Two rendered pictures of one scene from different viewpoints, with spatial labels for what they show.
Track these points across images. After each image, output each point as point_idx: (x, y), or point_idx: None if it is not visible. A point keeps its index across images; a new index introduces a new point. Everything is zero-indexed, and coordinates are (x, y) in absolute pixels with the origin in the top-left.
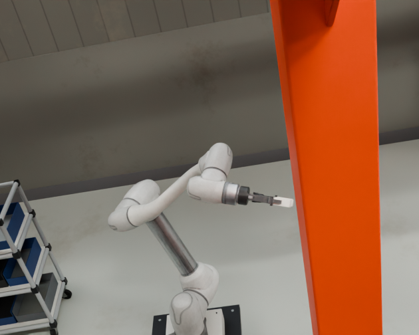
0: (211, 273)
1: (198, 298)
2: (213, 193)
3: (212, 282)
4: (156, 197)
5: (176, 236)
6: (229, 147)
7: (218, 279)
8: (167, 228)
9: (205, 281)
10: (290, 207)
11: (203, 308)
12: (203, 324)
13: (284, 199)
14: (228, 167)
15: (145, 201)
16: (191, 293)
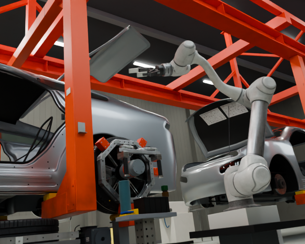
0: (245, 166)
1: (232, 173)
2: None
3: (240, 173)
4: (252, 88)
5: (251, 123)
6: (183, 42)
7: (244, 175)
8: (251, 114)
9: (239, 167)
10: (129, 72)
11: (229, 182)
12: (230, 196)
13: (132, 68)
14: (175, 55)
15: (248, 89)
16: (235, 167)
